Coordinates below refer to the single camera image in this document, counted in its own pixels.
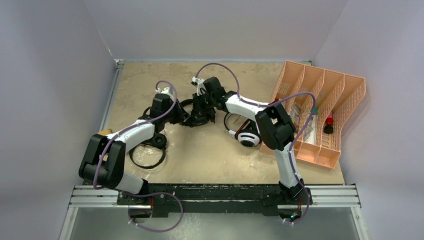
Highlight white and black headphones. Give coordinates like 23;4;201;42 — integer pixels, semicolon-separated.
223;113;262;148

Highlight black headband headset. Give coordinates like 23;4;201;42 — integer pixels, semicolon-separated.
179;98;216;128

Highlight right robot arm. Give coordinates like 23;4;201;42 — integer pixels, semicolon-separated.
191;77;304;204

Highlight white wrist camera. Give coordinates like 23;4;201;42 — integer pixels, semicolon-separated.
155;86;176;101
191;76;207;96

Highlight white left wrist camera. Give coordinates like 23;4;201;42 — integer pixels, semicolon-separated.
155;86;176;101

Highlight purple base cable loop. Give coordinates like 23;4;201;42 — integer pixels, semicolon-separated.
127;192;184;234

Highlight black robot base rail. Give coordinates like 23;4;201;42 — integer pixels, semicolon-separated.
117;183;313;222

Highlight peach plastic file organizer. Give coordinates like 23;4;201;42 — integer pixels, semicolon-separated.
271;61;366;169

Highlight black over-ear headphones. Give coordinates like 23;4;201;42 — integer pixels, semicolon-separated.
128;133;168;170

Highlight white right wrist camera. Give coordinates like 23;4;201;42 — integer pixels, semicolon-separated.
191;76;207;96

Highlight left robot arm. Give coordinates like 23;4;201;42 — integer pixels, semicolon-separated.
78;93;188;205

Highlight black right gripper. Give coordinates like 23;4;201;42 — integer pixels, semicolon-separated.
192;91;216;116

